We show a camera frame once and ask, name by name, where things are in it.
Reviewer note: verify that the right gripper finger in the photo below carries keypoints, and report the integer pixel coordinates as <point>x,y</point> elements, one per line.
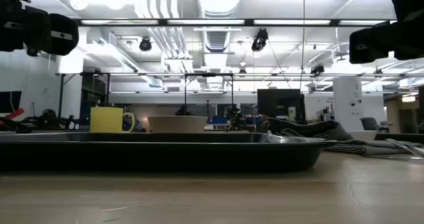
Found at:
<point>367,45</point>

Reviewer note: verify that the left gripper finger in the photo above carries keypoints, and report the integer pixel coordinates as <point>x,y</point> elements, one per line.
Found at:
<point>39,28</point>

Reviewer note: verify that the grey cloth napkin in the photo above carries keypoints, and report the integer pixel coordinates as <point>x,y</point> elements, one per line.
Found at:
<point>314,129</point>

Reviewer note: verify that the yellow mug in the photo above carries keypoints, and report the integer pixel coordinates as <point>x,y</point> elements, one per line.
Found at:
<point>106,119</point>

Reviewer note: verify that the beige bowl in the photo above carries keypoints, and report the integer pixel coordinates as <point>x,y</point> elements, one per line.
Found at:
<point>177,124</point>

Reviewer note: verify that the black serving tray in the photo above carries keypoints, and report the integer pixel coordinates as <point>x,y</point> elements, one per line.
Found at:
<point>165,157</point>

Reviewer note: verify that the grey office chair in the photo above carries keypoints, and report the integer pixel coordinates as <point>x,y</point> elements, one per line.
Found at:
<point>369,124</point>

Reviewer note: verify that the black monitor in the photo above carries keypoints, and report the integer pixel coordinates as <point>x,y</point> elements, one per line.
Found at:
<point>280,104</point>

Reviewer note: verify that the black overhead light bar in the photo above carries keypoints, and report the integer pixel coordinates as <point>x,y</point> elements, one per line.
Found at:
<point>248,22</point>

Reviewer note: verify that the black wall screen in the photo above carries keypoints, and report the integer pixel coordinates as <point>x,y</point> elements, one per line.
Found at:
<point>10,101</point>

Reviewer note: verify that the black aluminium rig frame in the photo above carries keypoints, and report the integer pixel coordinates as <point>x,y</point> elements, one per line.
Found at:
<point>381,136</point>

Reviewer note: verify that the black hanging camera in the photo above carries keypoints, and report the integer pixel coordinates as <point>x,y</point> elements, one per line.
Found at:
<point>259,41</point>
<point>145,44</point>

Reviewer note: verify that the black background rig frame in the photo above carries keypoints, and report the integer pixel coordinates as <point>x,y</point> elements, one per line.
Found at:
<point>208,75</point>

